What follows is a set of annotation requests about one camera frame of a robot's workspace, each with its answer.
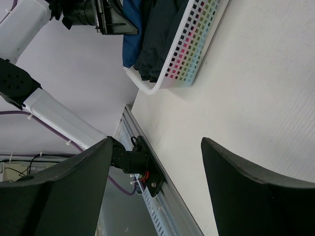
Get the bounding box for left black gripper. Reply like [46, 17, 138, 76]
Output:
[94, 0, 138, 35]

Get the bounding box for rolled dark napkin bundles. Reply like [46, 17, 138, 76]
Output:
[133, 0, 188, 83]

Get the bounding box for aluminium mounting rail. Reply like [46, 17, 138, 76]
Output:
[115, 104, 203, 236]

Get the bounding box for white plastic bin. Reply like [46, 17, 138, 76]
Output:
[124, 0, 229, 95]

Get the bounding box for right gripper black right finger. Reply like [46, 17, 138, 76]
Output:
[201, 138, 315, 236]

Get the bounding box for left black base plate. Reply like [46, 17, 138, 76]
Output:
[131, 136, 166, 197]

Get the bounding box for blue paper napkin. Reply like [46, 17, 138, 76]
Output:
[122, 0, 143, 68]

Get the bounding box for white slotted cable duct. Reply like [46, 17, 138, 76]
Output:
[137, 180, 177, 236]

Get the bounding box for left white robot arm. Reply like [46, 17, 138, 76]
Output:
[0, 20, 138, 155]

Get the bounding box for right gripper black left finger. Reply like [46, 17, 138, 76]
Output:
[0, 138, 113, 236]

